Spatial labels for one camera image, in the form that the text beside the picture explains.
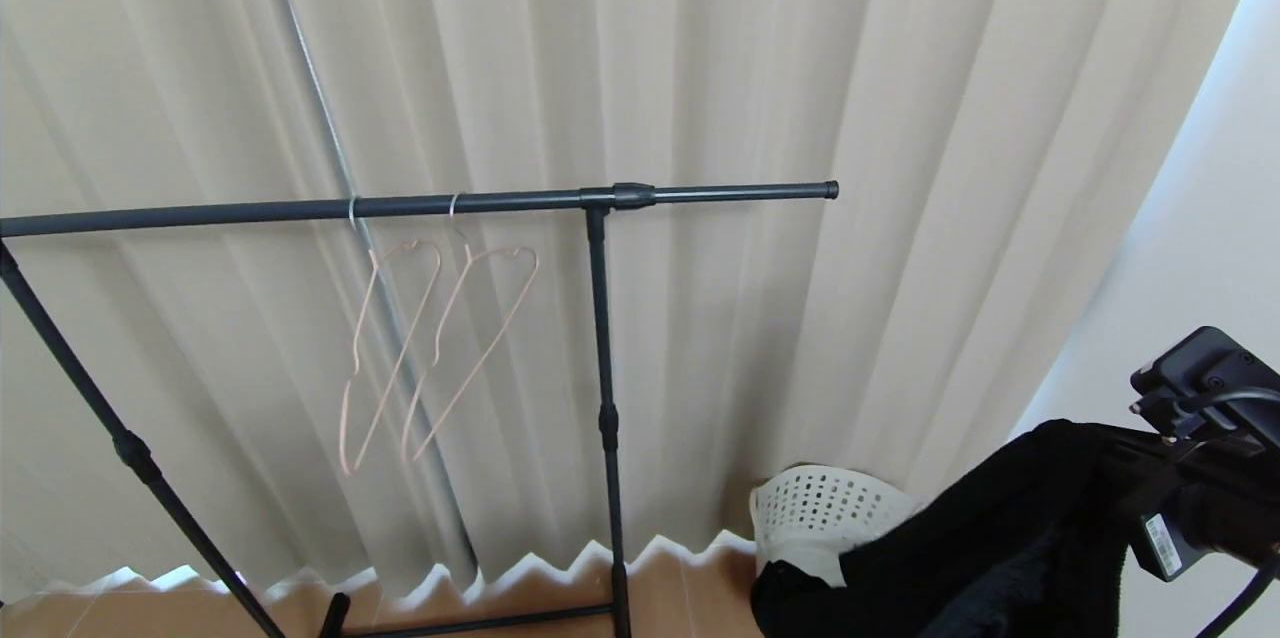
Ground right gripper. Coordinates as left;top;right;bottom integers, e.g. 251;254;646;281
1130;476;1280;584

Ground black shorts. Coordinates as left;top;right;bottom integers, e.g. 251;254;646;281
840;418;1201;638

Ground pink clothes hanger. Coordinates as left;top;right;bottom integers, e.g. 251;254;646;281
402;213;540;464
338;213;443;477

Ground white laundry basket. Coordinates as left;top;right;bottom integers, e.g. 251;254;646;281
750;465;916;589

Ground black clothes rack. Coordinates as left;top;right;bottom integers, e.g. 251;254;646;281
0;180;841;638

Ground beige curtain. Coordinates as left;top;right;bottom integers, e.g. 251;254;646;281
0;0;1271;599

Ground black cable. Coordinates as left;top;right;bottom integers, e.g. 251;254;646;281
1195;558;1280;638

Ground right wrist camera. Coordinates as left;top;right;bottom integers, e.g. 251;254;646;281
1130;326;1280;464

